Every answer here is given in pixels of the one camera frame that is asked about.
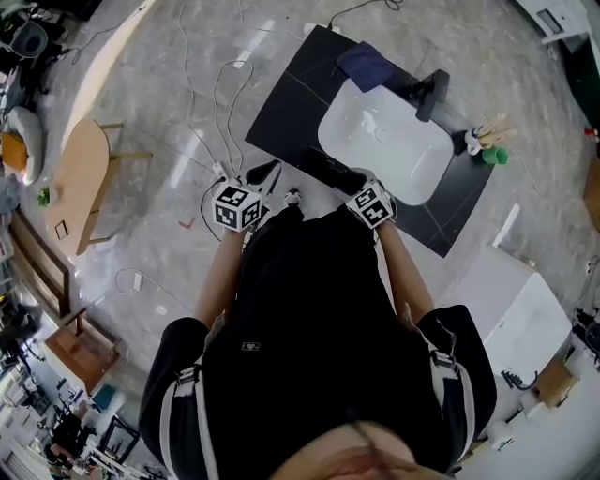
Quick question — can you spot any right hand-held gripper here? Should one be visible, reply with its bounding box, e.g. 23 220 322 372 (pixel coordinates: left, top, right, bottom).
304 146 398 232

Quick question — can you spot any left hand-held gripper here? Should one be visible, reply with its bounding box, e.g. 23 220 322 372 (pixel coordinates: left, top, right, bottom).
210 159 283 233

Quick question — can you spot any person's right forearm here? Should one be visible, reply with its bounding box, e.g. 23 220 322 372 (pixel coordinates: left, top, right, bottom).
376 223 436 324

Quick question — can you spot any person's left forearm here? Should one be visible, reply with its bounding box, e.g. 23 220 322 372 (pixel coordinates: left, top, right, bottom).
192 228 246 324

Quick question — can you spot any white sink basin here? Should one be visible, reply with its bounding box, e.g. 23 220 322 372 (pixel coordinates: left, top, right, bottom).
317 78 456 207

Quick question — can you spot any black vanity cabinet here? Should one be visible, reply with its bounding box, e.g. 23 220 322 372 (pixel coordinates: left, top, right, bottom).
244 23 497 258

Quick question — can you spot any dark blue cloth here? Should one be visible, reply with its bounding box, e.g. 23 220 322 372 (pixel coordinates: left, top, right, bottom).
336 40 394 93

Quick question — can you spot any black faucet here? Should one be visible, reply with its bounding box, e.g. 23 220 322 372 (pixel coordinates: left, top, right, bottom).
406 68 452 122

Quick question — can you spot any person's black clothing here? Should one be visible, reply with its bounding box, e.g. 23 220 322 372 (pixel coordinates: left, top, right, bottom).
139 205 498 480

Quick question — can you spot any green cup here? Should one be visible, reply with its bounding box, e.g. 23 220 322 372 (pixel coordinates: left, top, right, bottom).
478 145 510 166

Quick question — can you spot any oval wooden table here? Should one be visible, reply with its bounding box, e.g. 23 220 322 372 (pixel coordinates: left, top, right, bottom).
48 116 154 257

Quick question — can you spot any grey cushioned chair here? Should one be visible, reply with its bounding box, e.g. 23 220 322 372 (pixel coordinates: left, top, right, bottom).
2 105 46 185

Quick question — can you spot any orange cushion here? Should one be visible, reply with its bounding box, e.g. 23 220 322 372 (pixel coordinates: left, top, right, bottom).
0 132 29 170

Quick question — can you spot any wooden cabinet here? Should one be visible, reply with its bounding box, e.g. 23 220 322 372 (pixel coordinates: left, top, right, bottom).
580 157 600 219

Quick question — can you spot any wooden stool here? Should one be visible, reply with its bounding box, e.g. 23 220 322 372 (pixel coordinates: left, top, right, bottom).
44 307 121 396

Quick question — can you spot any white cabinet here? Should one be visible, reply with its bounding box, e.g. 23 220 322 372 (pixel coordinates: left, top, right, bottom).
515 0 593 46

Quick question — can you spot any grey office chair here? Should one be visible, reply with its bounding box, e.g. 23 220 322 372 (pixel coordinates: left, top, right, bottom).
7 21 51 60

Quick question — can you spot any person's face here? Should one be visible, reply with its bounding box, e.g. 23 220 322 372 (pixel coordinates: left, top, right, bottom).
276 419 426 480

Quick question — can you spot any white looped cable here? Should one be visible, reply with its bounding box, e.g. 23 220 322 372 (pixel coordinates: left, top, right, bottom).
213 58 255 175

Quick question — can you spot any long white cable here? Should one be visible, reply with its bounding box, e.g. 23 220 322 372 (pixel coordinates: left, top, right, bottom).
176 0 221 169

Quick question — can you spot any white adapter with cable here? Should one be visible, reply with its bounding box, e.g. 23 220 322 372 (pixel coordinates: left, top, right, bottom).
114 266 194 314

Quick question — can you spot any wooden chair frame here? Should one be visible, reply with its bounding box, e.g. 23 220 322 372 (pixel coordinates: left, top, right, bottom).
8 208 72 324

